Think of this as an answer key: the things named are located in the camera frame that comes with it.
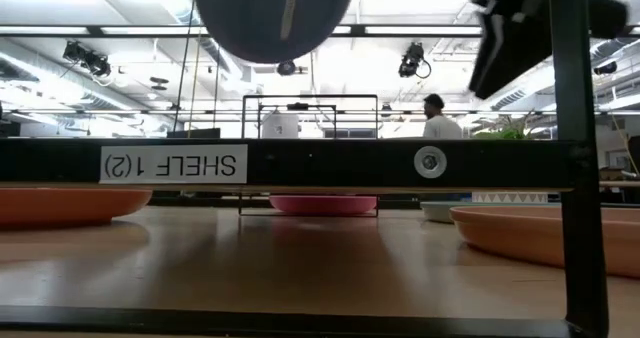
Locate wooden shelf board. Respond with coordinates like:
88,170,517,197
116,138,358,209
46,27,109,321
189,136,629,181
0,180,574,196

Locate black metal shelf frame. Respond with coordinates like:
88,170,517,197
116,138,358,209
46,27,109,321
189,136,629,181
0,0,610,338

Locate person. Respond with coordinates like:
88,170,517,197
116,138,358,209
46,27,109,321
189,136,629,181
422,93,464,140

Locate orange plate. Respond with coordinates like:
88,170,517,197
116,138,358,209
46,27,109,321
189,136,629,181
0,187,154,228

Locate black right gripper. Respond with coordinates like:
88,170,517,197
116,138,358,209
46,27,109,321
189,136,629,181
468,0,552,101

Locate black overhead frame bar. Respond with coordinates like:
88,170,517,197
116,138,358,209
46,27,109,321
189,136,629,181
0,23,640,40

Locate green plant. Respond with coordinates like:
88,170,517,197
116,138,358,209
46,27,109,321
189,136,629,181
472,111,535,140

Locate white cylindrical container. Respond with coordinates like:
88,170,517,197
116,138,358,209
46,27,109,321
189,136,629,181
260,111,300,140

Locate dark round plate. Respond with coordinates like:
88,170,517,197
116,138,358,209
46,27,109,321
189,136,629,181
193,0,357,65

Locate silver bolt with washer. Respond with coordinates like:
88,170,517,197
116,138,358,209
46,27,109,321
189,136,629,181
413,145,448,180

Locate peach beige plate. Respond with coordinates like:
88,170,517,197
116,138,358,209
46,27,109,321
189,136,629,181
449,206,640,279

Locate black ceiling camera cluster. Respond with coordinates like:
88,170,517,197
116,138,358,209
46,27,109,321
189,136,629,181
62,40,113,78

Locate white shelf label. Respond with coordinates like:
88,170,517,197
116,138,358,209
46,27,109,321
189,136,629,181
99,144,249,185

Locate black hanging cable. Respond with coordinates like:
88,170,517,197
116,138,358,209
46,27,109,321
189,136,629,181
172,0,197,132

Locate black ceiling camera with cable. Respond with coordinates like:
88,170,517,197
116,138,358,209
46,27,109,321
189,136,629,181
398,41,433,80

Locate pink plate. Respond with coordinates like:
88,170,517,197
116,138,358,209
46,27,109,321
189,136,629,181
268,194,379,216

